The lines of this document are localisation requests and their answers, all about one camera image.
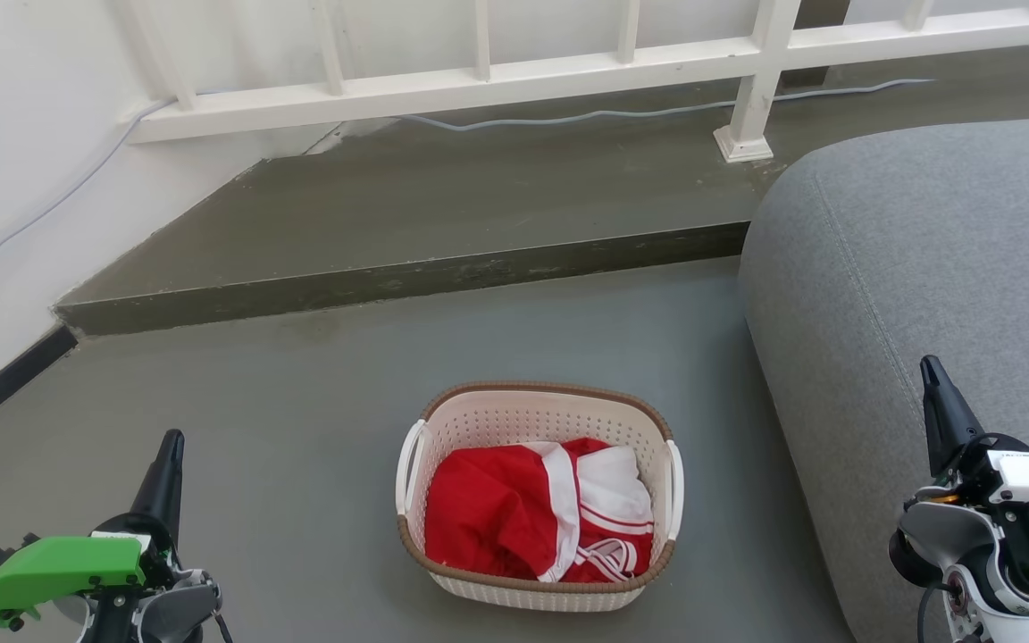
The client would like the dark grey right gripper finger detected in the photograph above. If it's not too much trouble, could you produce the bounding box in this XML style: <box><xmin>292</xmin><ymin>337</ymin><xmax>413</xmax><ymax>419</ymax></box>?
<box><xmin>919</xmin><ymin>355</ymin><xmax>985</xmax><ymax>480</ymax></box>

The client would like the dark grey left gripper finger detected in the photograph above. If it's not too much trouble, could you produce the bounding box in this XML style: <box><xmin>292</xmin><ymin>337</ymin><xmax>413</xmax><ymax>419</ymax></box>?
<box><xmin>129</xmin><ymin>430</ymin><xmax>187</xmax><ymax>539</ymax></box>

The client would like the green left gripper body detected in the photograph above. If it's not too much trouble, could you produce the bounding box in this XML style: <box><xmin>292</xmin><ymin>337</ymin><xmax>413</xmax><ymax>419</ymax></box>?
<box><xmin>0</xmin><ymin>512</ymin><xmax>183</xmax><ymax>628</ymax></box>

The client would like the cream plastic laundry basket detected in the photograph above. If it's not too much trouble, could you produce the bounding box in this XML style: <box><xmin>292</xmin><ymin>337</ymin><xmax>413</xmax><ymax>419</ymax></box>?
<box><xmin>395</xmin><ymin>381</ymin><xmax>685</xmax><ymax>614</ymax></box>

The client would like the grey fabric sofa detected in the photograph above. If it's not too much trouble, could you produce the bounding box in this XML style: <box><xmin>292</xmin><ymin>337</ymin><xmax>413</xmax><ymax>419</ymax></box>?
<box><xmin>738</xmin><ymin>116</ymin><xmax>1029</xmax><ymax>643</ymax></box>

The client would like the black baseboard strip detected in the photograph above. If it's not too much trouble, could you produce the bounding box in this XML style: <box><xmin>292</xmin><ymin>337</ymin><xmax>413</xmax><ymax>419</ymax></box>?
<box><xmin>0</xmin><ymin>325</ymin><xmax>79</xmax><ymax>450</ymax></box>

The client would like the red and white garment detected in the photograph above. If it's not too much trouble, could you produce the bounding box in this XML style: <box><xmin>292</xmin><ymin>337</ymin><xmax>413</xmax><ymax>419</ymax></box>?
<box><xmin>424</xmin><ymin>437</ymin><xmax>656</xmax><ymax>584</ymax></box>

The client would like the white metal railing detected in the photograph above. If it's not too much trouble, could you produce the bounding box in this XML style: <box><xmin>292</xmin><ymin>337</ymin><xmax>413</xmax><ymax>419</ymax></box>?
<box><xmin>113</xmin><ymin>0</ymin><xmax>1029</xmax><ymax>164</ymax></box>

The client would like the light grey floor cable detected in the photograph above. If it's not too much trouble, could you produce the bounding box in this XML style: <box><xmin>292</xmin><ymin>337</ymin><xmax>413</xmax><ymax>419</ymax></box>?
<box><xmin>0</xmin><ymin>78</ymin><xmax>936</xmax><ymax>301</ymax></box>

